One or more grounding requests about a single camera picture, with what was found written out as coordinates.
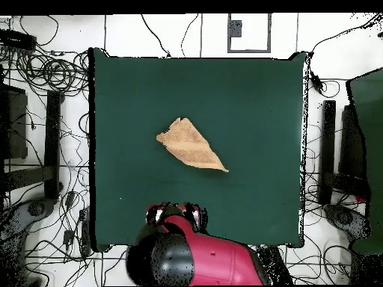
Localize green covered side table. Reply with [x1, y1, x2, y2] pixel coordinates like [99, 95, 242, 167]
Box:
[346, 67, 383, 255]

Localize small grey box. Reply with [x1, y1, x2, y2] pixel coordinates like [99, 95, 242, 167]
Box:
[229, 19, 242, 38]

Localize black power strip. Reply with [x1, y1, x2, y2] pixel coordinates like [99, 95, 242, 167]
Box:
[0, 28, 37, 51]

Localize tan terry towel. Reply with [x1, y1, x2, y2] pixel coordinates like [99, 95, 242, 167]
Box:
[156, 117, 230, 173]

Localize grey square floor frame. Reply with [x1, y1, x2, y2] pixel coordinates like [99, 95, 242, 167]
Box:
[227, 13, 272, 54]

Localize grey wheeled stand base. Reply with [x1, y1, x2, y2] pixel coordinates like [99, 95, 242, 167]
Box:
[0, 197, 58, 249]
[324, 203, 373, 241]

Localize coiled black cables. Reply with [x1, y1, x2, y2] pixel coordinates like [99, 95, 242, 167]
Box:
[16, 49, 91, 98]

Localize dark green table cloth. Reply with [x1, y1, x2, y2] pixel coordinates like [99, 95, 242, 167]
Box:
[88, 47, 309, 253]

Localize black equipment case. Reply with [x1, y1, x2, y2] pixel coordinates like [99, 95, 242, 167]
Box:
[0, 84, 28, 160]
[339, 104, 369, 180]

